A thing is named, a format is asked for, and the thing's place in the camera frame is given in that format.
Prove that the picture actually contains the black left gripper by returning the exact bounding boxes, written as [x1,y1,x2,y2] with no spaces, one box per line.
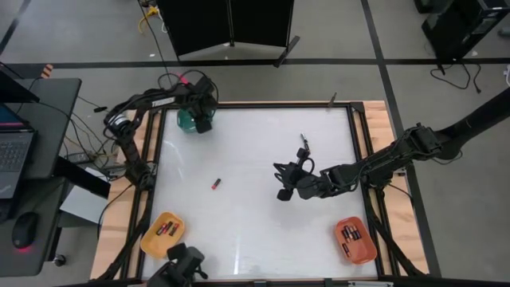
[181,75,219,135]

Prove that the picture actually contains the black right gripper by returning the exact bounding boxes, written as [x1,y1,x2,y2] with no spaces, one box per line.
[273,159,332,202]

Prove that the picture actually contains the orange plastic tray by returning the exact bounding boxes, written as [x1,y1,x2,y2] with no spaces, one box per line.
[334,216,379,265]

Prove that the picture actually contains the yellow plastic tray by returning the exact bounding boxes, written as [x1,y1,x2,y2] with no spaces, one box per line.
[139,210,186,259]

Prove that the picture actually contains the green plastic bin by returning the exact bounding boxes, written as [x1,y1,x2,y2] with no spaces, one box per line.
[177,107,216,134]

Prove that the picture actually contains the black folding partition screen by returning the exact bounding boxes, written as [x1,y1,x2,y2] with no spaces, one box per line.
[156,0,301,68]

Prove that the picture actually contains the black and grey computer box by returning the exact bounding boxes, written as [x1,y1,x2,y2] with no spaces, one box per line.
[53,155,112,225]

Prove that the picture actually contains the black monitor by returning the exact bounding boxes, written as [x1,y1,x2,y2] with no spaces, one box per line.
[0,61,41,104]

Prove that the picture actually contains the black laptop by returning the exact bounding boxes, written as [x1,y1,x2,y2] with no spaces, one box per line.
[0,102,37,200]

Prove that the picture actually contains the black round-base stand pole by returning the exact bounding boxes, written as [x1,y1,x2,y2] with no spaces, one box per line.
[436,86,510,160]

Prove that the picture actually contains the black computer mouse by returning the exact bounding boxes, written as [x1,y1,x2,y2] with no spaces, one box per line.
[10,210,40,251]

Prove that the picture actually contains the black computer tower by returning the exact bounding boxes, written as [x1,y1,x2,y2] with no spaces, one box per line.
[421,0,510,64]

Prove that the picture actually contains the black aluminium table frame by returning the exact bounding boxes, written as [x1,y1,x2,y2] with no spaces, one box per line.
[93,100,430,287]

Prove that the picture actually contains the long black floor cable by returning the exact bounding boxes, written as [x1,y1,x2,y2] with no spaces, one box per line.
[137,0,180,87]

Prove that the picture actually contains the yellow floor cable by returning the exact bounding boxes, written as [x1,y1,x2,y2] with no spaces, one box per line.
[137,6,161,35]

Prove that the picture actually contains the black metal frame post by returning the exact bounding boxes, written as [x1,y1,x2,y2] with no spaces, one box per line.
[0,77,83,278]

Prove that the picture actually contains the black cables with plug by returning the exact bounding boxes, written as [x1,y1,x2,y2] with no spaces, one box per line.
[429,62,482,96]

